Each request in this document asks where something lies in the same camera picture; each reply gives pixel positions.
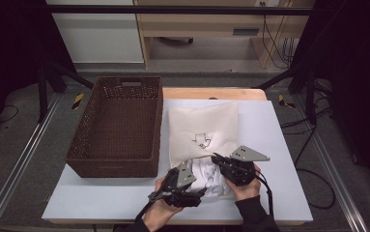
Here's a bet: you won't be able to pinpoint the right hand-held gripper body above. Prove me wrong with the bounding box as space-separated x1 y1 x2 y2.
221 145 270 188

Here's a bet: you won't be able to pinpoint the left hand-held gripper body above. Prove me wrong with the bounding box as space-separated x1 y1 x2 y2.
147 160 204 208

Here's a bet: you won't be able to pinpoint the white shirt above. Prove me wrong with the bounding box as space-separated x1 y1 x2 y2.
185 156 236 199

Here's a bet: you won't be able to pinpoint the cream drawstring laundry bag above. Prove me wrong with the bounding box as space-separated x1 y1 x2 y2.
167 101 241 170

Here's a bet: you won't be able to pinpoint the brown wicker basket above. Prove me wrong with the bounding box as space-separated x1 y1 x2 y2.
64 75 164 179

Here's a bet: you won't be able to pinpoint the person's right hand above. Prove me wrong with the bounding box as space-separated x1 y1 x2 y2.
225 163 263 202

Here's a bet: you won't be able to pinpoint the person's left hand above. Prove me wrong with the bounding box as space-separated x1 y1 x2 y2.
142 176 185 232

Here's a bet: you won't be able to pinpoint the yellow black floor marker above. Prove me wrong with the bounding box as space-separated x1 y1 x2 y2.
277 94 297 109
71 93 86 110

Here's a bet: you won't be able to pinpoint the black metal stand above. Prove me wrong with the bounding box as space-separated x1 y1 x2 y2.
252 61 332 127
37 57 96 124

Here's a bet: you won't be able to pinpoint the light wooden desk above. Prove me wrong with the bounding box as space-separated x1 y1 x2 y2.
133 0 316 70

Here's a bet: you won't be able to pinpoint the black curtain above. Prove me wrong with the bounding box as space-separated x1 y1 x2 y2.
0 0 77 144
289 0 370 201

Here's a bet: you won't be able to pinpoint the white cabinet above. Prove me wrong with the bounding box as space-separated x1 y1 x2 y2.
45 0 145 64

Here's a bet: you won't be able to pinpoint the left hand-held gripper cable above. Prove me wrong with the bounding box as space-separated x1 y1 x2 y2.
134 200 157 223

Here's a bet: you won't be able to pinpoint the hand-held gripper cable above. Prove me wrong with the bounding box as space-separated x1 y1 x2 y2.
254 170 274 218
134 200 157 223

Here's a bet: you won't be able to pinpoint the right hand-held gripper cable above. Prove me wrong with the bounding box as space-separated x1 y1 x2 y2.
254 170 274 218

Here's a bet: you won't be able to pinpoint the aluminium floor rail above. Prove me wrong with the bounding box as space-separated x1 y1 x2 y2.
292 93 369 232
0 92 62 232

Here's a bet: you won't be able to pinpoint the black looped floor cable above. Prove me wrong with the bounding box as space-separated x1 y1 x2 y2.
296 167 337 210

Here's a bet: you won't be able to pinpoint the black cables under desk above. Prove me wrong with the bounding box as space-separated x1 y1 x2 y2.
261 14 298 70

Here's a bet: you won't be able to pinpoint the black horizontal frame bar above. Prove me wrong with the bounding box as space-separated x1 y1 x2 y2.
46 4 313 15

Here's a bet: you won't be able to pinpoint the thin black floor cable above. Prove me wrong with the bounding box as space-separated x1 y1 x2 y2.
0 104 20 125

